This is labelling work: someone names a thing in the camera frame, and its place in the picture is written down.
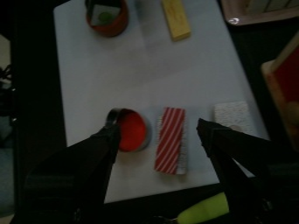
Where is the wooden box with red face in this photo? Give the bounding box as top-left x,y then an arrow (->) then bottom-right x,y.
261,31 -> 299,152

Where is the white cutting board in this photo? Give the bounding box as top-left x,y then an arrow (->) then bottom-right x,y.
53,0 -> 271,204

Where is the red white striped toy strip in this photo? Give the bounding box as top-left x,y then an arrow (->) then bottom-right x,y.
154,107 -> 190,176

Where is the white spongy toy block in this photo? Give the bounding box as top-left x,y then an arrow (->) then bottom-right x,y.
213,101 -> 255,135

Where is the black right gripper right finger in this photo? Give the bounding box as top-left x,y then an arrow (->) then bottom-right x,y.
195,117 -> 299,224

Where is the red round toy food shell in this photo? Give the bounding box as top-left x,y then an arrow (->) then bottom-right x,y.
85,0 -> 131,39

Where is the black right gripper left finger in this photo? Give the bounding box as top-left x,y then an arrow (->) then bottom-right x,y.
10,115 -> 122,224

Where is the yellow toy block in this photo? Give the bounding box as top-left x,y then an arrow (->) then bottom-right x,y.
162,0 -> 193,42

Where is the yellow-green toy carrot piece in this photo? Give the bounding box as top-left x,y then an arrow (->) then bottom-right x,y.
177,192 -> 231,224

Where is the red round toy slice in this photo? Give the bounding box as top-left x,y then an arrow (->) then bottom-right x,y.
106,108 -> 154,153

